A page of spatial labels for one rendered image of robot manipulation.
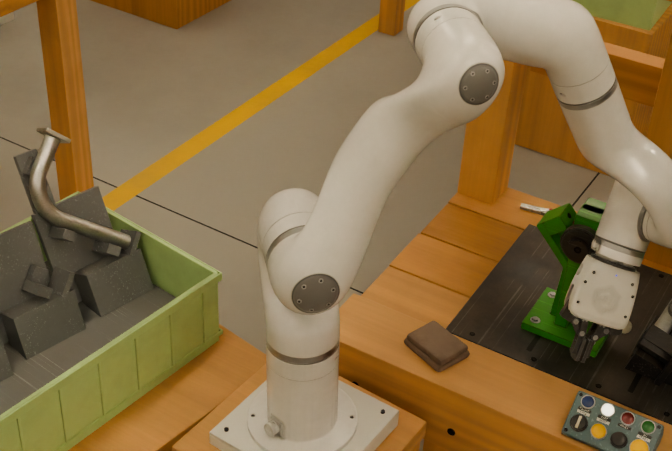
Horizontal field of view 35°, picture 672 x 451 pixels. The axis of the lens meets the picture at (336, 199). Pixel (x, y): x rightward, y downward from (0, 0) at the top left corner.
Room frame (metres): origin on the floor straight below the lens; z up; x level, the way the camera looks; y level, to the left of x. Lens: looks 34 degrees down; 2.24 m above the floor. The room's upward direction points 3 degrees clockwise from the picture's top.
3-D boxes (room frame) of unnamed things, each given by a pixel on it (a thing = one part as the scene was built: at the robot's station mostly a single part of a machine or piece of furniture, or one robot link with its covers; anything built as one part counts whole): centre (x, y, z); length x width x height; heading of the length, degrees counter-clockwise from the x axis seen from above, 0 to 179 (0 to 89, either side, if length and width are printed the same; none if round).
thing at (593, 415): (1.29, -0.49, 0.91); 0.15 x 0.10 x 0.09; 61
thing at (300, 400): (1.30, 0.04, 0.97); 0.19 x 0.19 x 0.18
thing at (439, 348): (1.48, -0.20, 0.91); 0.10 x 0.08 x 0.03; 39
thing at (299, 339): (1.34, 0.05, 1.19); 0.19 x 0.12 x 0.24; 14
